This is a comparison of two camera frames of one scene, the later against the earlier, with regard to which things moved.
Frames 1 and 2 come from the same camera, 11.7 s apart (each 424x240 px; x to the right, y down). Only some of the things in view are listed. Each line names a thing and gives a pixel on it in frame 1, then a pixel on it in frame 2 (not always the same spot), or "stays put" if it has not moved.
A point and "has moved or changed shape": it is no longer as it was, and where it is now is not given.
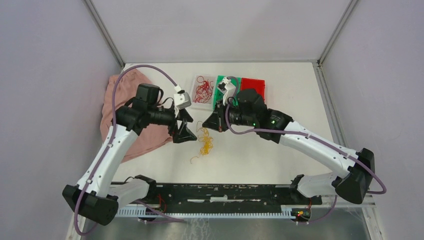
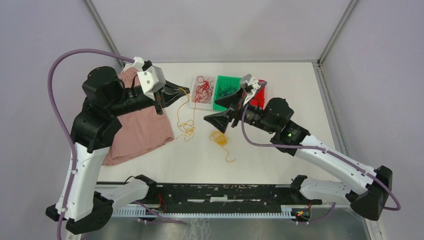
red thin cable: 203,92 stays put
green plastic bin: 219,96 stays put
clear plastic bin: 203,91 stays put
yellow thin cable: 206,141 has moved or changed shape
